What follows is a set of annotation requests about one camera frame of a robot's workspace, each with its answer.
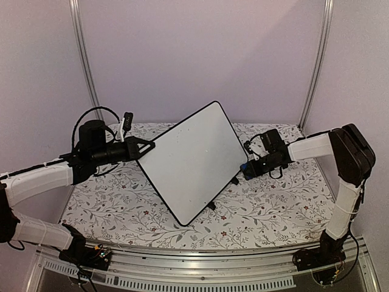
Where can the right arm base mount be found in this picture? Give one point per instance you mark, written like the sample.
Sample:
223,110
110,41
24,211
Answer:
329,252

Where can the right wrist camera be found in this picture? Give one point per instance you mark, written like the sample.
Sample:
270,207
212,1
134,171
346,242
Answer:
271,141

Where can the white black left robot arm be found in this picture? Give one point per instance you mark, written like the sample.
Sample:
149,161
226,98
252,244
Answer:
97,145

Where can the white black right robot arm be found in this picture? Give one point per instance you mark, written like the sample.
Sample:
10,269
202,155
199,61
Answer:
354,159

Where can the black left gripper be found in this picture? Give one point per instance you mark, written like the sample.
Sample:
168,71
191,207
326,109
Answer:
132,147

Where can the white whiteboard black frame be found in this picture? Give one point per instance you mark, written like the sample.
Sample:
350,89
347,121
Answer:
194,161

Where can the floral patterned table mat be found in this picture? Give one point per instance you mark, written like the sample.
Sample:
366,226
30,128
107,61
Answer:
120,206

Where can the right aluminium corner post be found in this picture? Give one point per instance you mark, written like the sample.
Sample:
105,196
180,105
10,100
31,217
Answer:
319,59

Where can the black whiteboard stand foot right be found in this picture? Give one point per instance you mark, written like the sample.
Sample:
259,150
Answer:
235,181

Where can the black whiteboard stand foot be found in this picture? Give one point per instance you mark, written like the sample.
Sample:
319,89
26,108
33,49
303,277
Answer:
211,206
235,181

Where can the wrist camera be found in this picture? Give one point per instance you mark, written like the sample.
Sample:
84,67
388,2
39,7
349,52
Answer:
125,126
271,141

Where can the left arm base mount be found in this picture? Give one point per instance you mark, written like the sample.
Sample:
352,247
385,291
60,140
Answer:
79,254

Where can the left aluminium corner post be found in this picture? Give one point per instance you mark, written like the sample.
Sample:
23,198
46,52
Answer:
82,51

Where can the black whiteboard stand foot left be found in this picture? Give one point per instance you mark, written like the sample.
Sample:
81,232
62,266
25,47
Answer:
211,206

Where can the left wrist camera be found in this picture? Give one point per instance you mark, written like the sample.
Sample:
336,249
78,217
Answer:
125,126

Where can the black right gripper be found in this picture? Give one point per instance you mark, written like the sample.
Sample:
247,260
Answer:
257,172

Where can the aluminium corner post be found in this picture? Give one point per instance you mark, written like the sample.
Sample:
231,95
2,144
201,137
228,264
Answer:
319,59
82,51

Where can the blue whiteboard eraser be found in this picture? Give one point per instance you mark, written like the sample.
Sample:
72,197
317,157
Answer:
247,171

